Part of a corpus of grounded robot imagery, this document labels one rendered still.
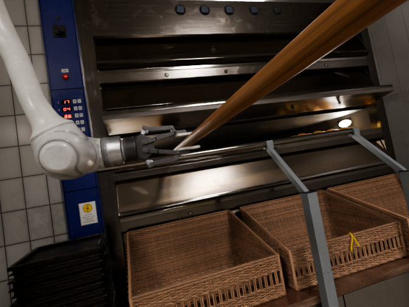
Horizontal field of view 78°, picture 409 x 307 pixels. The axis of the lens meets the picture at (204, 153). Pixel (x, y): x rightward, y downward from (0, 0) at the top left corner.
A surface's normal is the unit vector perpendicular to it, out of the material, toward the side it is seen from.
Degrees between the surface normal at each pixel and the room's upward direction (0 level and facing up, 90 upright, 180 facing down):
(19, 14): 90
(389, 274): 90
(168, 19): 90
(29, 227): 90
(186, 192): 70
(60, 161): 104
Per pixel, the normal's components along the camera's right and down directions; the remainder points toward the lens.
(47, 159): 0.40, 0.11
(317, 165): 0.18, -0.44
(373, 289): 0.25, -0.11
